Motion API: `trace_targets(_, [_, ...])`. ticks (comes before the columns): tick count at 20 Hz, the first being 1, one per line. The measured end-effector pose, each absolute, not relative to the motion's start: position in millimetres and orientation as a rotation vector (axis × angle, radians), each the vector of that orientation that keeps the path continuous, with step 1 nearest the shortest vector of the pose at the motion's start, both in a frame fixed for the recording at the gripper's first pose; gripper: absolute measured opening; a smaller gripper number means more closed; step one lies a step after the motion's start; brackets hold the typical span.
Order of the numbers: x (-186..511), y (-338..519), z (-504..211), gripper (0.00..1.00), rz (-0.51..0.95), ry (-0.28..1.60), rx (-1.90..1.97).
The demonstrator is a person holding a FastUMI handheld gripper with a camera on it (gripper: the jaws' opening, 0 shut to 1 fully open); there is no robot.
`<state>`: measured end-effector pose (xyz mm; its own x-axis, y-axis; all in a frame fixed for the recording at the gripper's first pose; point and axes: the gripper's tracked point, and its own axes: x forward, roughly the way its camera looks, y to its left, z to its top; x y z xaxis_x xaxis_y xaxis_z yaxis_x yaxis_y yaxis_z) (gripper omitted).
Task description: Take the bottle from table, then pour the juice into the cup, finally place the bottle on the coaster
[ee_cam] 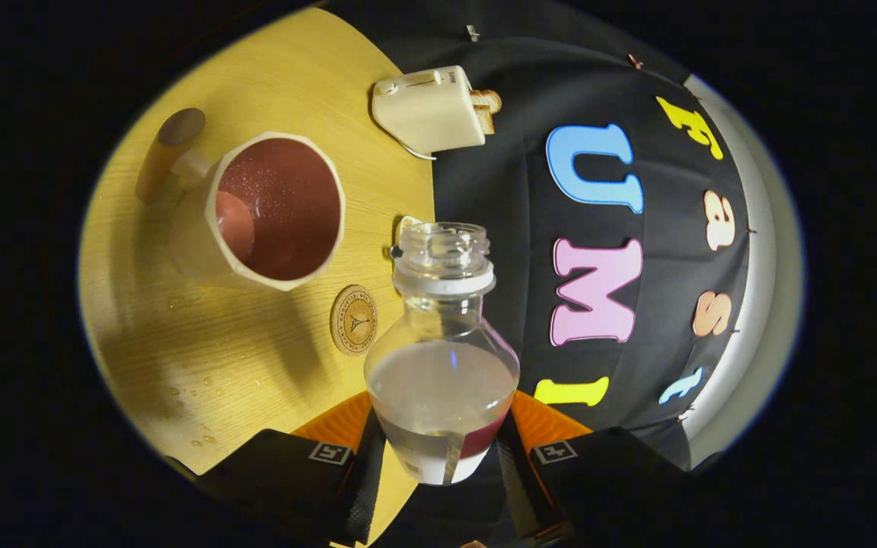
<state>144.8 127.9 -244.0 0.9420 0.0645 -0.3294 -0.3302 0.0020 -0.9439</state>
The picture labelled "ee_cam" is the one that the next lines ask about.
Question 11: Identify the cream sectioned tray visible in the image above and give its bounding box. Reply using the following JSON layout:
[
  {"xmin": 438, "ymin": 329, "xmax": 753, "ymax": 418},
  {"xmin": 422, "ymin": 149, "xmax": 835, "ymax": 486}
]
[{"xmin": 394, "ymin": 215, "xmax": 424, "ymax": 248}]

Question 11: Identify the cream cup with wooden handle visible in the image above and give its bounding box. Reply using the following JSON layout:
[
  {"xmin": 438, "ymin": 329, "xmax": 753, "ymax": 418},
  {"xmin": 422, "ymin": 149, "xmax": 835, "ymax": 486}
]
[{"xmin": 134, "ymin": 107, "xmax": 347, "ymax": 293}]

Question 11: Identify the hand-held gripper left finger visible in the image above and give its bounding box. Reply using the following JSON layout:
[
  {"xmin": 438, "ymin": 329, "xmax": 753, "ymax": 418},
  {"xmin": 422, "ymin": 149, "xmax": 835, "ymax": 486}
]
[{"xmin": 168, "ymin": 391, "xmax": 387, "ymax": 547}]

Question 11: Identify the round wooden coaster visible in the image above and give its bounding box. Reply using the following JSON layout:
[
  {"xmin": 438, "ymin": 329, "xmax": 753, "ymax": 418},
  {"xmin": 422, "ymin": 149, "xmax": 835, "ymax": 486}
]
[{"xmin": 330, "ymin": 284, "xmax": 379, "ymax": 357}]

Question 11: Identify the clear juice bottle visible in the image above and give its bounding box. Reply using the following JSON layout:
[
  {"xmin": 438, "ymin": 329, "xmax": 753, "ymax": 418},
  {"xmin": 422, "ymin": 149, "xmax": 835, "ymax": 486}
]
[{"xmin": 363, "ymin": 221, "xmax": 521, "ymax": 486}]

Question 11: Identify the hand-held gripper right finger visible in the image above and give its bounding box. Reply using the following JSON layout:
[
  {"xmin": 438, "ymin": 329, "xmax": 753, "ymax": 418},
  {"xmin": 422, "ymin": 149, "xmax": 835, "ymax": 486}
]
[{"xmin": 493, "ymin": 390, "xmax": 694, "ymax": 543}]

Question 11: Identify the cream toaster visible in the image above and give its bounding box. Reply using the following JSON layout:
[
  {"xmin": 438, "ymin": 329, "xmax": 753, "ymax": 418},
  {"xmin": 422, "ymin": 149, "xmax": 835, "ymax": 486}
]
[{"xmin": 371, "ymin": 65, "xmax": 487, "ymax": 157}]

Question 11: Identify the wooden table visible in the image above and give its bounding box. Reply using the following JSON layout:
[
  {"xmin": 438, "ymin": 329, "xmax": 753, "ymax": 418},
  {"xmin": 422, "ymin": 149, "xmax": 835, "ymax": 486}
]
[{"xmin": 78, "ymin": 8, "xmax": 437, "ymax": 547}]

